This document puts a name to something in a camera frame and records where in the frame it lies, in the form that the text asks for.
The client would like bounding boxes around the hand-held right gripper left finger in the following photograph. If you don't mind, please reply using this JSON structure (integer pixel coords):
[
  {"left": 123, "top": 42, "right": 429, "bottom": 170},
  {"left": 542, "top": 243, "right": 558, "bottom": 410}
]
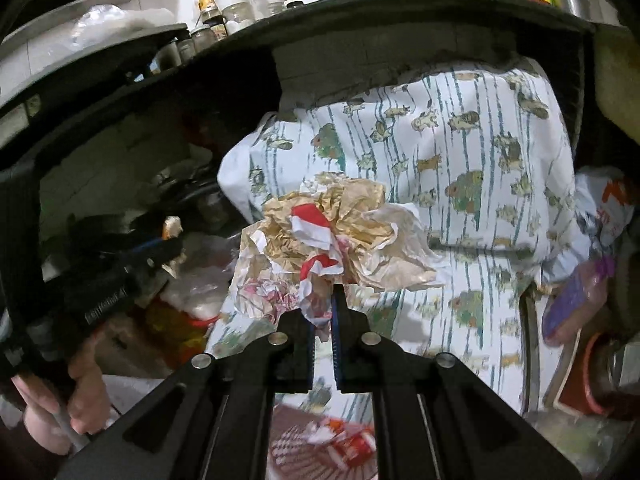
[{"left": 59, "top": 305, "right": 317, "bottom": 480}]

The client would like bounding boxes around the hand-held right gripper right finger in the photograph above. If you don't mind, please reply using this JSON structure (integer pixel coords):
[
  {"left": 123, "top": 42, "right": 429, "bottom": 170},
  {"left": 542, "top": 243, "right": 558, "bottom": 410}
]
[{"left": 330, "top": 284, "right": 583, "bottom": 480}]

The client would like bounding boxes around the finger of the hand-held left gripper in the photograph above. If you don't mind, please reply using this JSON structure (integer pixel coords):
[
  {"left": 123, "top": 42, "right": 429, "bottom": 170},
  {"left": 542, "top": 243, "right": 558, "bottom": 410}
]
[{"left": 115, "top": 236, "right": 184, "bottom": 274}]

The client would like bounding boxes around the pink plastic basket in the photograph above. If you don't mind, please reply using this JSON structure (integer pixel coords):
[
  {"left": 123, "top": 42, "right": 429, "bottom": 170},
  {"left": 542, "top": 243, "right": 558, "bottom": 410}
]
[{"left": 267, "top": 404, "right": 382, "bottom": 480}]

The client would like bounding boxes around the red white paper carton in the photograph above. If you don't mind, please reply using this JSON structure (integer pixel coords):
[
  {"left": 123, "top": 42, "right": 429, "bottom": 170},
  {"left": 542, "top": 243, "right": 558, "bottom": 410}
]
[{"left": 306, "top": 419, "right": 377, "bottom": 469}]

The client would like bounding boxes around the brown paper bag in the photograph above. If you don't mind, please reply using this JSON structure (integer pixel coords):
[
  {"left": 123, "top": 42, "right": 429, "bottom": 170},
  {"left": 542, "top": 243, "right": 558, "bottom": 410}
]
[{"left": 239, "top": 171, "right": 451, "bottom": 322}]

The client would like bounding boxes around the red white paper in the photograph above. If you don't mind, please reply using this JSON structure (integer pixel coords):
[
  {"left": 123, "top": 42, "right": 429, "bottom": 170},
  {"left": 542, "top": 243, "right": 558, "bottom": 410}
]
[{"left": 291, "top": 204, "right": 351, "bottom": 326}]

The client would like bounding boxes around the person's left hand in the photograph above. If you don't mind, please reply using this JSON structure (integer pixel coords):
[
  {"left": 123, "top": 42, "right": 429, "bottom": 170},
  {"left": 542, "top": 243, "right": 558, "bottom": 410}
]
[{"left": 11, "top": 344, "right": 113, "bottom": 456}]

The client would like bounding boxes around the clear plastic bag with food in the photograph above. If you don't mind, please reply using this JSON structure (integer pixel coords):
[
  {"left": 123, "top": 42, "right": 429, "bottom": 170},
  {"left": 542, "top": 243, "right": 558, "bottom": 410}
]
[{"left": 160, "top": 240, "right": 236, "bottom": 322}]

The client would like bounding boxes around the yellow red plastic bag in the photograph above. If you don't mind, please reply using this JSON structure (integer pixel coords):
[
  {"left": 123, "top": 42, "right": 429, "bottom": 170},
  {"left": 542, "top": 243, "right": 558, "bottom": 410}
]
[{"left": 145, "top": 306, "right": 211, "bottom": 362}]

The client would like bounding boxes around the steel gas stove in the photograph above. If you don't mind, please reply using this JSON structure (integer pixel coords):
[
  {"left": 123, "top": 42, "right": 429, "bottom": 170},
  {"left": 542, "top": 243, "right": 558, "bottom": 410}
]
[{"left": 0, "top": 22, "right": 190, "bottom": 133}]

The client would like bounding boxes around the small spice jar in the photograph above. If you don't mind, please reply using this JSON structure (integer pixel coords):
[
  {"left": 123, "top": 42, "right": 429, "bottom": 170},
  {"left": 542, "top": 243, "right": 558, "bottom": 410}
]
[
  {"left": 175, "top": 35, "right": 197, "bottom": 64},
  {"left": 190, "top": 25, "right": 216, "bottom": 54}
]

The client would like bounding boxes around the purple package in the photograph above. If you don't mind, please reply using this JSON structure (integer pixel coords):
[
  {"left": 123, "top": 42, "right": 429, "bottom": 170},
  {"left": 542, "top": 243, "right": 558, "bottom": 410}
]
[{"left": 542, "top": 257, "right": 617, "bottom": 346}]

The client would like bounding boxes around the plastic bag with flatbread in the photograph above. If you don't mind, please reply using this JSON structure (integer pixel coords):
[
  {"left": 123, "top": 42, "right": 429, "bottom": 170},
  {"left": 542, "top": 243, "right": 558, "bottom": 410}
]
[{"left": 70, "top": 2, "right": 151, "bottom": 48}]

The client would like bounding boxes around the red plastic bucket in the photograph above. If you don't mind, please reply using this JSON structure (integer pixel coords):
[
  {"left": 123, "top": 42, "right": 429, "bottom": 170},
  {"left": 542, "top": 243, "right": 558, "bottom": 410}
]
[{"left": 552, "top": 332, "right": 640, "bottom": 418}]

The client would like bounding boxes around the printed cloth cover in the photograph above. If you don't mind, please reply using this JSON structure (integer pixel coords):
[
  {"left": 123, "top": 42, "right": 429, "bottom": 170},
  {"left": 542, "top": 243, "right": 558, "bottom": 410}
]
[{"left": 205, "top": 57, "right": 583, "bottom": 411}]

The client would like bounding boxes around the glass jar with white powder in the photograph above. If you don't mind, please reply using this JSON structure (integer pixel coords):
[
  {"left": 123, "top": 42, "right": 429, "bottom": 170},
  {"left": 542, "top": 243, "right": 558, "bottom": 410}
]
[{"left": 222, "top": 0, "right": 256, "bottom": 36}]

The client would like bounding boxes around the yellow label sauce bottle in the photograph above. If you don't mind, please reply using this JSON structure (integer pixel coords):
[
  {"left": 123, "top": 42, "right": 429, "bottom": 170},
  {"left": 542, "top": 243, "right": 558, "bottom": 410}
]
[{"left": 197, "top": 0, "right": 222, "bottom": 26}]

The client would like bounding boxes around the white bag with orange print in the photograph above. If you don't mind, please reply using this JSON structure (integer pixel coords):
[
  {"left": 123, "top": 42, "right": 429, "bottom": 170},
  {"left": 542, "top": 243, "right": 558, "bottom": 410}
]
[{"left": 575, "top": 170, "right": 632, "bottom": 252}]

